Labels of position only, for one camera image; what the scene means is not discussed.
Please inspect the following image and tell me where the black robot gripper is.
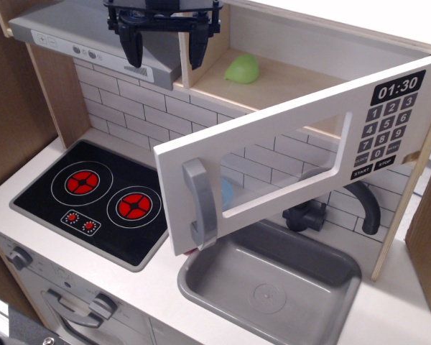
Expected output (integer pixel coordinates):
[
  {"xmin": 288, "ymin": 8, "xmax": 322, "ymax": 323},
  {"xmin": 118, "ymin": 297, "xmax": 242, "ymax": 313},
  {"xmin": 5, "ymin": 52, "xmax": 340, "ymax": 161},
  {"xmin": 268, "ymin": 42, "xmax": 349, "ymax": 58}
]
[{"xmin": 103, "ymin": 0, "xmax": 223, "ymax": 70}]

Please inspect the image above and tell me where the white toy microwave door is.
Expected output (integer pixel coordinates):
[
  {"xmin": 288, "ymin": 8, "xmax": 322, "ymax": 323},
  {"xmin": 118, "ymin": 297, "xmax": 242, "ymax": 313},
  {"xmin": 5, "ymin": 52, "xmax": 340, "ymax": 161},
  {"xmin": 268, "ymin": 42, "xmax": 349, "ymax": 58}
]
[{"xmin": 154, "ymin": 56, "xmax": 431, "ymax": 254}]

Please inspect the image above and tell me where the grey range hood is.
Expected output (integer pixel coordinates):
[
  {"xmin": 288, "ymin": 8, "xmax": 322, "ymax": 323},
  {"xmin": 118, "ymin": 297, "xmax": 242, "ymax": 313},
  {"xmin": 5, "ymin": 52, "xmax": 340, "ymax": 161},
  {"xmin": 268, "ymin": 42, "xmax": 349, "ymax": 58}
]
[{"xmin": 9, "ymin": 1, "xmax": 181, "ymax": 90}]

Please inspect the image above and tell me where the green toy pear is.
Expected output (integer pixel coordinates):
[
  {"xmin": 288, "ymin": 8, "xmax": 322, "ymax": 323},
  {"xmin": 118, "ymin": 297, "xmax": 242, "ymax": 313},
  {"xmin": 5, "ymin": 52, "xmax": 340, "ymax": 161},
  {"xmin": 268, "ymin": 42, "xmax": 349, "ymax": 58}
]
[{"xmin": 223, "ymin": 54, "xmax": 260, "ymax": 84}]

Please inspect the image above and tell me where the light blue bowl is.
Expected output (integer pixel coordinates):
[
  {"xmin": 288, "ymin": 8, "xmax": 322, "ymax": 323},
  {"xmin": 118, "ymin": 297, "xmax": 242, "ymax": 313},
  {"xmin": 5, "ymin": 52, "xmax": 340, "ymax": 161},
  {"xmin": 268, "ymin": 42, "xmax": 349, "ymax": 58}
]
[{"xmin": 221, "ymin": 178, "xmax": 233, "ymax": 210}]

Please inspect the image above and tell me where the black toy stovetop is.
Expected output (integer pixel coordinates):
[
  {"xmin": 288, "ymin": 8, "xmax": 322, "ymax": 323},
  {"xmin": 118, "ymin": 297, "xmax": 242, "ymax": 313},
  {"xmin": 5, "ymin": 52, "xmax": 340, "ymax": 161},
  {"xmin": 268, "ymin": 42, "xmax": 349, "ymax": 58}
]
[{"xmin": 10, "ymin": 140, "xmax": 167, "ymax": 272}]

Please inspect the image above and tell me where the dark grey toy faucet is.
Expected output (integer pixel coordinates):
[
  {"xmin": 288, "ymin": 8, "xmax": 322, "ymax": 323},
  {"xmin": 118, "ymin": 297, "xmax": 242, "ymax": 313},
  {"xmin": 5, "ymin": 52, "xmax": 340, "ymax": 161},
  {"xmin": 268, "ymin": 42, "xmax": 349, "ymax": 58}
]
[{"xmin": 282, "ymin": 181, "xmax": 381, "ymax": 236}]

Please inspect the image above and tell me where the grey oven knob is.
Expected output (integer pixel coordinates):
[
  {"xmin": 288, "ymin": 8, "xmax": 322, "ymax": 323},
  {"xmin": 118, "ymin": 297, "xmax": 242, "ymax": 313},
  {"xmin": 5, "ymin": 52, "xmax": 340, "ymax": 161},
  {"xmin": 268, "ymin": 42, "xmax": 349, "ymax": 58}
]
[{"xmin": 7, "ymin": 246, "xmax": 33, "ymax": 271}]

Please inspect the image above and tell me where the grey toy sink basin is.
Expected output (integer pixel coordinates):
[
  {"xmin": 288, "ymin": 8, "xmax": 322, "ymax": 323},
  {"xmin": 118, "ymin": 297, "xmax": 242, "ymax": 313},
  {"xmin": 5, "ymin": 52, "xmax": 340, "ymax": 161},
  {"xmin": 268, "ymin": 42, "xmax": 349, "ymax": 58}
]
[{"xmin": 177, "ymin": 221, "xmax": 361, "ymax": 344}]

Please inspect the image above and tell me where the black equipment corner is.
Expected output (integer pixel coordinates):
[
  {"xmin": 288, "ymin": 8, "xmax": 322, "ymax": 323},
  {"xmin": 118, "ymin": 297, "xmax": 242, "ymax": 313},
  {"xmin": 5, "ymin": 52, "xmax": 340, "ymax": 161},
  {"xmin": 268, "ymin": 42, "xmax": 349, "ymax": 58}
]
[{"xmin": 8, "ymin": 306, "xmax": 67, "ymax": 345}]

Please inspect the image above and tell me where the grey microwave door handle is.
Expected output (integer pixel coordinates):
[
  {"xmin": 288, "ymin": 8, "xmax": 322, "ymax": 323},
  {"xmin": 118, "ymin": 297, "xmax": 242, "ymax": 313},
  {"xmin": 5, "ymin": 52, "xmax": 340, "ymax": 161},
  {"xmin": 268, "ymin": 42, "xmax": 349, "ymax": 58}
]
[{"xmin": 182, "ymin": 158, "xmax": 218, "ymax": 251}]

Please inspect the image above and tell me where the grey oven door handle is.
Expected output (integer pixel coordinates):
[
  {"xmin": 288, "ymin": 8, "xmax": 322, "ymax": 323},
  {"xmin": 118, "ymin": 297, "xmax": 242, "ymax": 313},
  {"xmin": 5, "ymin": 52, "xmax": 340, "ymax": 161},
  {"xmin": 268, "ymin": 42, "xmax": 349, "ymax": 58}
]
[{"xmin": 41, "ymin": 289, "xmax": 118, "ymax": 329}]

